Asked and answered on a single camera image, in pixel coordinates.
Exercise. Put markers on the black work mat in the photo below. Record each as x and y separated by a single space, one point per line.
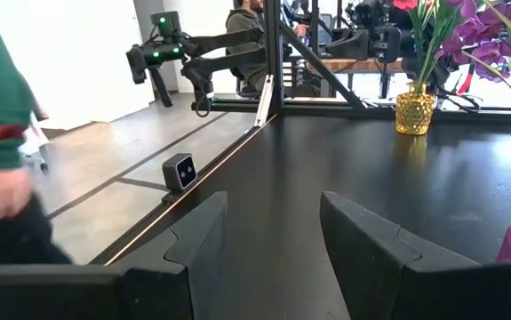
274 53

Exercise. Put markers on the wooden background table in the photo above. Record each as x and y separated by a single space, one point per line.
353 65

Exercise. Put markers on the red artificial flower bunch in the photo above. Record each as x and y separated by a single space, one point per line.
404 4

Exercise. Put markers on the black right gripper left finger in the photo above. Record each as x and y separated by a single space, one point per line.
82 293

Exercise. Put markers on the seated person's hand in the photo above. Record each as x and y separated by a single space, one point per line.
302 29

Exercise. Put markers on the small black cube camera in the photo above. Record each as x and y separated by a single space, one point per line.
179 172

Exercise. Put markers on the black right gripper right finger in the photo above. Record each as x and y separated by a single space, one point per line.
437 293

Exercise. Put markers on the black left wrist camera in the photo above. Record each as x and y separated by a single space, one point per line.
370 11

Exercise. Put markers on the seated person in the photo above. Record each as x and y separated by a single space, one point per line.
246 35

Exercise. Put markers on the purple artificial flower bunch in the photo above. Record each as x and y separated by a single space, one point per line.
488 51

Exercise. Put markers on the yellow textured glass vase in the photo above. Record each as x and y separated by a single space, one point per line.
415 111

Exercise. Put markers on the silver frame bracket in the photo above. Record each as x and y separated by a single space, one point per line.
264 102

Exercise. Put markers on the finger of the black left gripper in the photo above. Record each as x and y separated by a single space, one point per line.
350 44

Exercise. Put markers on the black background robot arm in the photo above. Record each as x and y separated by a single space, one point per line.
228 60
219 39

